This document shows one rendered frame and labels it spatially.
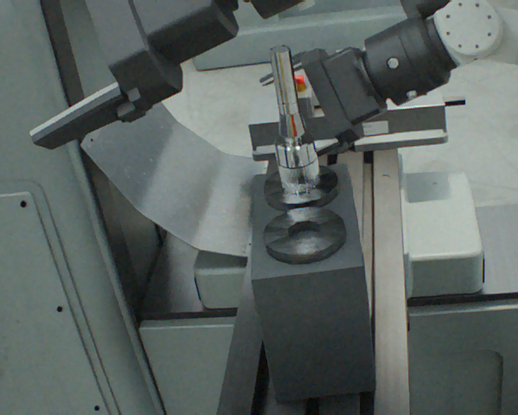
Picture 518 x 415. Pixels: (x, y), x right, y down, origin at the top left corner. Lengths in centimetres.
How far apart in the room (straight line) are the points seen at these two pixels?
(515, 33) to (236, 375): 54
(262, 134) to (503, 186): 178
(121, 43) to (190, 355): 114
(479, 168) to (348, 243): 236
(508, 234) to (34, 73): 89
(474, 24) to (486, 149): 247
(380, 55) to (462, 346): 69
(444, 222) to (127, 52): 107
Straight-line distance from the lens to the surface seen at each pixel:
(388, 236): 122
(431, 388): 155
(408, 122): 143
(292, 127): 92
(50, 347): 150
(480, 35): 89
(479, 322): 144
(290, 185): 95
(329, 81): 96
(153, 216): 134
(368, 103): 95
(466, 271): 138
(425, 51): 92
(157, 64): 42
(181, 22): 42
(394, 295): 110
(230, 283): 140
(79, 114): 44
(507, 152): 333
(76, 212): 133
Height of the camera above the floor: 164
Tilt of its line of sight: 32 degrees down
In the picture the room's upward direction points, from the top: 11 degrees counter-clockwise
